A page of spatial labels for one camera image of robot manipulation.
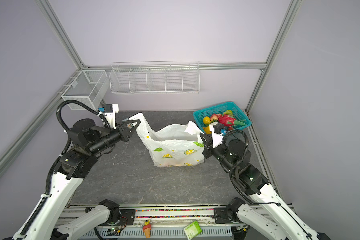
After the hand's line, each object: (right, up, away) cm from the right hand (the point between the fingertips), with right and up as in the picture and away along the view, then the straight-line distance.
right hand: (202, 134), depth 62 cm
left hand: (-25, +4, -3) cm, 26 cm away
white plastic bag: (-12, -5, +2) cm, 13 cm away
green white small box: (-3, -45, +7) cm, 46 cm away
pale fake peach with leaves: (+15, +9, +46) cm, 49 cm away
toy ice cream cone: (-25, -44, +7) cm, 51 cm away
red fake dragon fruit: (+24, +7, +42) cm, 49 cm away
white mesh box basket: (-74, +30, +40) cm, 90 cm away
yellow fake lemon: (+8, +8, +47) cm, 48 cm away
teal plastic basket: (+32, +13, +46) cm, 58 cm away
